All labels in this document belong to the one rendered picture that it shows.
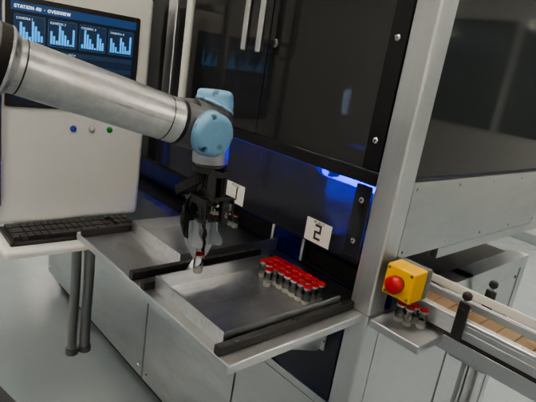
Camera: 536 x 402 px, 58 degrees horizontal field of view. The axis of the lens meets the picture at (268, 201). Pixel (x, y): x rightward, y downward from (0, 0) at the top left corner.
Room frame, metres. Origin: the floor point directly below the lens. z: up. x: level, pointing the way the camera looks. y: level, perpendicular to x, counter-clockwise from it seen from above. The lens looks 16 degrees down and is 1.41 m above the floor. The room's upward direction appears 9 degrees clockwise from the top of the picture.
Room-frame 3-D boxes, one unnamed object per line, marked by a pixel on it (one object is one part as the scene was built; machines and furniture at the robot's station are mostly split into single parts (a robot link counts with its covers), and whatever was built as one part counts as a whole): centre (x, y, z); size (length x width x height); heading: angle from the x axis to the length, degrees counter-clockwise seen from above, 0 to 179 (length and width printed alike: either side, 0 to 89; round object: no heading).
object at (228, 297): (1.02, 0.01, 0.90); 0.34 x 0.26 x 0.04; 134
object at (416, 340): (1.03, -0.37, 0.87); 0.14 x 0.13 x 0.02; 134
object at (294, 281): (1.10, -0.07, 0.91); 0.18 x 0.02 x 0.05; 44
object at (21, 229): (1.43, 0.59, 0.82); 0.40 x 0.14 x 0.02; 132
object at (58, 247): (1.46, 0.61, 0.79); 0.45 x 0.28 x 0.03; 132
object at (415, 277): (1.01, -0.33, 1.00); 0.08 x 0.07 x 0.07; 134
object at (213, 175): (0.99, 0.12, 1.13); 0.09 x 0.08 x 0.12; 41
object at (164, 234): (1.35, 0.17, 0.90); 0.34 x 0.26 x 0.04; 134
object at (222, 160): (1.00, 0.13, 1.21); 0.08 x 0.08 x 0.05
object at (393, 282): (0.98, -0.30, 1.00); 0.04 x 0.04 x 0.04; 44
